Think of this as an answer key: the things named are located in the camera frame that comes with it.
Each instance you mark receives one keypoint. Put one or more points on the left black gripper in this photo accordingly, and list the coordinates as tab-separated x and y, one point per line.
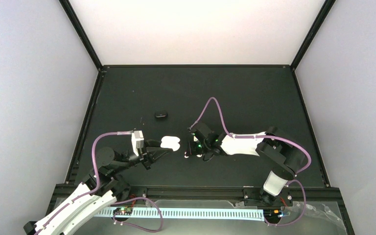
149	154

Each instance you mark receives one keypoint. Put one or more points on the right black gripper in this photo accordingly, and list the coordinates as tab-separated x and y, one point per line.
191	150

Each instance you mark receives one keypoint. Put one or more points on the white capsule object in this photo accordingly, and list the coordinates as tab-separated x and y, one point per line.
171	142

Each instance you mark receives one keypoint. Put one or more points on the black earbud charging case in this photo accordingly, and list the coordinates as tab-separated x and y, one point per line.
161	114

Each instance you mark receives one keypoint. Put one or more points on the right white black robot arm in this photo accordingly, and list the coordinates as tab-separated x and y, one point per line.
285	157

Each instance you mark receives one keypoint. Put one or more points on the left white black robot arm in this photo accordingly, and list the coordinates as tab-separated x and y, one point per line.
103	187

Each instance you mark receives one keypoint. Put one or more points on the clear plastic sheet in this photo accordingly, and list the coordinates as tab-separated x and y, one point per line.
315	210

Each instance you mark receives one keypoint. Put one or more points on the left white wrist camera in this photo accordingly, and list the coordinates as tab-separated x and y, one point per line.
137	140

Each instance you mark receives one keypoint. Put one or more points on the white slotted cable duct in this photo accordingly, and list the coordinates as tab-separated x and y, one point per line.
184	213

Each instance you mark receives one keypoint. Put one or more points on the black front mounting rail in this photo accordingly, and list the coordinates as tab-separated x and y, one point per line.
250	196

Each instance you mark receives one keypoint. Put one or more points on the left black frame post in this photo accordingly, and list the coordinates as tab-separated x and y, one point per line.
79	29

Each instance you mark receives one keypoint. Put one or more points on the black frame post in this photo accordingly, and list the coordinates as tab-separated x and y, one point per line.
79	29
315	27

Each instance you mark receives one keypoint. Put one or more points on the right black frame post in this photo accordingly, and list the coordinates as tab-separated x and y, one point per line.
315	27

